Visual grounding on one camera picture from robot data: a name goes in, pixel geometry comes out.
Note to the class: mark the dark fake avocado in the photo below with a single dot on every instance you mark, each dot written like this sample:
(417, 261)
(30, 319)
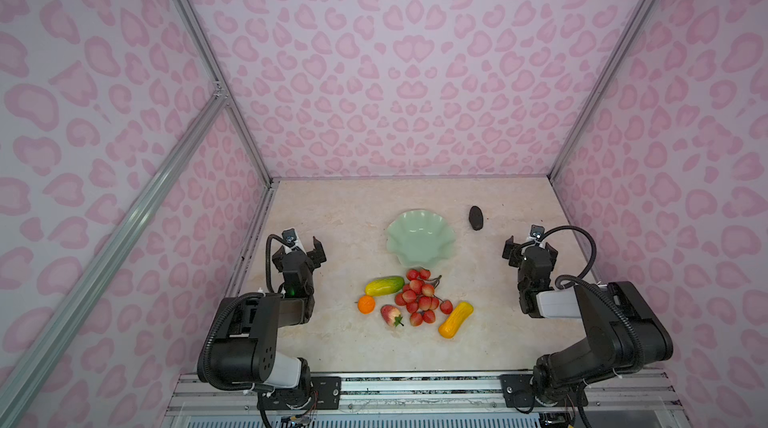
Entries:
(476, 218)

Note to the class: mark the right rear aluminium post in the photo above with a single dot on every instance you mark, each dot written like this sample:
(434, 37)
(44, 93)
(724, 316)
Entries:
(628, 36)

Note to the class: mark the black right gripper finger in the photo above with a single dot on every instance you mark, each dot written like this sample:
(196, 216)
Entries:
(553, 254)
(512, 252)

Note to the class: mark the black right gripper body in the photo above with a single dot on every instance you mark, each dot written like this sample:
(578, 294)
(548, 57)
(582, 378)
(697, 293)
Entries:
(523, 278)

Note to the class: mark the yellow orange fake squash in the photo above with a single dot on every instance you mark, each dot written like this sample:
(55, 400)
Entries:
(452, 324)

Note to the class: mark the red fake grape bunch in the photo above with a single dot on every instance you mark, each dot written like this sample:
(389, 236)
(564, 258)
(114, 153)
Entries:
(416, 292)

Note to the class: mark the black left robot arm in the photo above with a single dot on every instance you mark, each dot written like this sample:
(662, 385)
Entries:
(239, 352)

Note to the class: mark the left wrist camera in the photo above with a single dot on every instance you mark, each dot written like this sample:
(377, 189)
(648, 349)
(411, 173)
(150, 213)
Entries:
(290, 238)

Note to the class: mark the diagonal aluminium frame bar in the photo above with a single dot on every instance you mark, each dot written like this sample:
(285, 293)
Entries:
(38, 362)

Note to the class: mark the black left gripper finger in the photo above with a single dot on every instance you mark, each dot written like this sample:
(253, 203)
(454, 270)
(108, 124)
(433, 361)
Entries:
(317, 254)
(277, 258)

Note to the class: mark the red fake strawberry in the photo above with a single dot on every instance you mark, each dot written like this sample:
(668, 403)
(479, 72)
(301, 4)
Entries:
(392, 315)

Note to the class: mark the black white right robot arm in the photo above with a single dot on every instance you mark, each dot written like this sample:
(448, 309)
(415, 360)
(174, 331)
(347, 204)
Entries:
(622, 332)

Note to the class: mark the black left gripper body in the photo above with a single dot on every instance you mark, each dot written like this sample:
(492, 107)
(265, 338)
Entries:
(309, 292)

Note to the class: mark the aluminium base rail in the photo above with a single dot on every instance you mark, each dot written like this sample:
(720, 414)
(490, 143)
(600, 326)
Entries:
(433, 399)

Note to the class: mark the light green scalloped fruit bowl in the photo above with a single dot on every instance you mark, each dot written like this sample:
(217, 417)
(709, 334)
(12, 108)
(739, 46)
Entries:
(420, 238)

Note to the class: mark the left rear aluminium post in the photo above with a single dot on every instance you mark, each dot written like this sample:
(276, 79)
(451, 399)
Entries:
(204, 48)

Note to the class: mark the left floor aluminium rail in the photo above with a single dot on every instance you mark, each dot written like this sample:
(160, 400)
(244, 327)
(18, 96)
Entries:
(250, 244)

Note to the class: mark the aluminium post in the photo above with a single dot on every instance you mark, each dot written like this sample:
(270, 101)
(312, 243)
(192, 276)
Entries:
(628, 36)
(204, 48)

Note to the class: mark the small fake orange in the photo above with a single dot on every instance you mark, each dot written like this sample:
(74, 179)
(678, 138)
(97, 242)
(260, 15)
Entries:
(366, 304)

